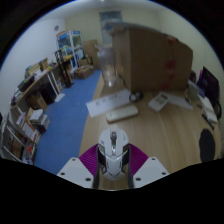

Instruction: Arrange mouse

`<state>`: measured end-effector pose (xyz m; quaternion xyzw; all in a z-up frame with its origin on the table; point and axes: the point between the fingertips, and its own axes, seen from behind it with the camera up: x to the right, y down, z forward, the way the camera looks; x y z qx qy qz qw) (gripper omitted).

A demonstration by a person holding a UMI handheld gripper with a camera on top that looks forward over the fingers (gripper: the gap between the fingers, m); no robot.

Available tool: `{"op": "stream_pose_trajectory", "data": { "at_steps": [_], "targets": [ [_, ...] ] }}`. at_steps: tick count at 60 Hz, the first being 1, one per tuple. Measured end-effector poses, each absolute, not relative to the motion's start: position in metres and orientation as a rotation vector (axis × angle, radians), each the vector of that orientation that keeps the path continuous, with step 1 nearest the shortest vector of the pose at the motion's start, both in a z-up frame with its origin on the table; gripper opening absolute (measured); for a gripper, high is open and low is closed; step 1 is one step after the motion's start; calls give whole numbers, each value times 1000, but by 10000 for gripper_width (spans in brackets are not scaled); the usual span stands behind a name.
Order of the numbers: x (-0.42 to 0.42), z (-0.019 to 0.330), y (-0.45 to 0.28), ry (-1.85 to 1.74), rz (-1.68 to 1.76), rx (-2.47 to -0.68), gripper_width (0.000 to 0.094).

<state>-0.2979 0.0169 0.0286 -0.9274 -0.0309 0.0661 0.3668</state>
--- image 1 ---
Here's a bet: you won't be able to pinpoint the blue glass display cabinet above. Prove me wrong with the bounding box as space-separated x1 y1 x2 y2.
56 30 85 64

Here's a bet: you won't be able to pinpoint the clear plastic jar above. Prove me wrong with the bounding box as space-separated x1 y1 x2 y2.
97 45 118 88

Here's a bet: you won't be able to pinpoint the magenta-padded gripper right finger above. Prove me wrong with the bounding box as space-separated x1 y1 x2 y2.
127 143 170 189

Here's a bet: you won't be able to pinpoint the open cardboard box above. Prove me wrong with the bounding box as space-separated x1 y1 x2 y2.
73 64 95 80

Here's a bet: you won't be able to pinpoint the black floor stand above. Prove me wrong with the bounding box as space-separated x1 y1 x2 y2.
54 49 73 88

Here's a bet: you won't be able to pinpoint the white paper sheet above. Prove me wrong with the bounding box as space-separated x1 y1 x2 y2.
85 88 133 119
166 92 194 111

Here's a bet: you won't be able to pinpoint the open white notebook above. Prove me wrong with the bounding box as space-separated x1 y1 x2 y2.
196 96 219 124

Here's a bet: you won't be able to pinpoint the long wooden side desk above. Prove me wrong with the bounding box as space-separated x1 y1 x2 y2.
13 63 73 111

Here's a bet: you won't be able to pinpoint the black computer tower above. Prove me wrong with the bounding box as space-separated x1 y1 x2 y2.
39 82 58 105

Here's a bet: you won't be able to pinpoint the large brown cardboard box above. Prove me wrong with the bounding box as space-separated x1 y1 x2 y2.
110 26 194 94

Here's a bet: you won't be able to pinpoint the stacked cardboard boxes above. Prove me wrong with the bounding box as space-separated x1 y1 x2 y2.
82 39 101 69

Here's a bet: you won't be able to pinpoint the black mouse pad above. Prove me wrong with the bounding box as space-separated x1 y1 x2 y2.
198 128 217 163

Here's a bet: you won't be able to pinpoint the small black coiled cable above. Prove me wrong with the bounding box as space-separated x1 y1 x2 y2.
128 90 145 103

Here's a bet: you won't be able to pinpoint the long white remote control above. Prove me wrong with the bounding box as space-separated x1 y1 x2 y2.
105 104 139 124

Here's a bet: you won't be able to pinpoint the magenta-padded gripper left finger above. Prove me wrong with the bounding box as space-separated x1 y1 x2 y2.
56 143 101 190

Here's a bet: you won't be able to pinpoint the dark flat monitor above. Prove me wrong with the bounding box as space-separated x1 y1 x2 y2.
196 66 221 108

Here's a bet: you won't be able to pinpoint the black pen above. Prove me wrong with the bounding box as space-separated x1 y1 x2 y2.
200 113 215 131

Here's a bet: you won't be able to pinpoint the white computer mouse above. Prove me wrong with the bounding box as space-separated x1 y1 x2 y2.
96 127 130 183

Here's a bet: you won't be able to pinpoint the white calculator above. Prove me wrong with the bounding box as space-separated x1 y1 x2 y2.
147 92 170 113

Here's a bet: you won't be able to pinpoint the grey door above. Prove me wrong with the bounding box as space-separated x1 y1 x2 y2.
99 10 124 44

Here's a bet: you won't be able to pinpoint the cluttered shelf unit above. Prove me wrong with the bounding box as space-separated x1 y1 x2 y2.
0 106 51 166

